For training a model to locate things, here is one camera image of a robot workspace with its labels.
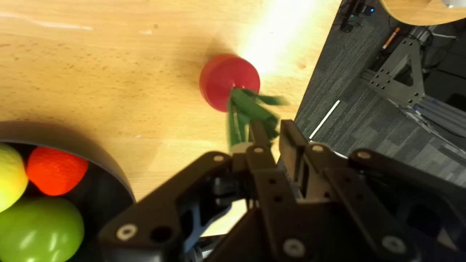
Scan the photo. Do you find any red toy radish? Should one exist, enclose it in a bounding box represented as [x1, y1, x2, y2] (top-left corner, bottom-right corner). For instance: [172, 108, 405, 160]
[200, 54, 286, 149]

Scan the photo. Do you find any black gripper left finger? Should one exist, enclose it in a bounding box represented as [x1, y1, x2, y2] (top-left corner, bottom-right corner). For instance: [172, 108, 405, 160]
[97, 150, 260, 262]

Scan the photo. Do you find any red toy strawberry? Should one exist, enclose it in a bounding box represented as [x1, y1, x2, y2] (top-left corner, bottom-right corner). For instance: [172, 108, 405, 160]
[27, 147, 89, 197]

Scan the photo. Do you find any green toy pear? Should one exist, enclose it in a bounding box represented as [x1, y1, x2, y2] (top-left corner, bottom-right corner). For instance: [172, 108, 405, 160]
[0, 198, 85, 262]

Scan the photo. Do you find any yellow toy lemon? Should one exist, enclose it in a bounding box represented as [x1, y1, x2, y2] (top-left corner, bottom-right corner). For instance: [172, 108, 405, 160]
[0, 144, 30, 213]

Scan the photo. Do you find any black bowl left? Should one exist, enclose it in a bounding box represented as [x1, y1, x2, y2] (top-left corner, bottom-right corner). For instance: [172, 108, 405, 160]
[0, 121, 136, 262]

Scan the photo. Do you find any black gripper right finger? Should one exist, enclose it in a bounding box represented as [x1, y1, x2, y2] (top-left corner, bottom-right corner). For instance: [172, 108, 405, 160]
[280, 121, 466, 262]

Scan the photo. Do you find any round wooden stool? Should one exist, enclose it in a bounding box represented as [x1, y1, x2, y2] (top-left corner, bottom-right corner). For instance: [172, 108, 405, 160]
[381, 0, 466, 26]

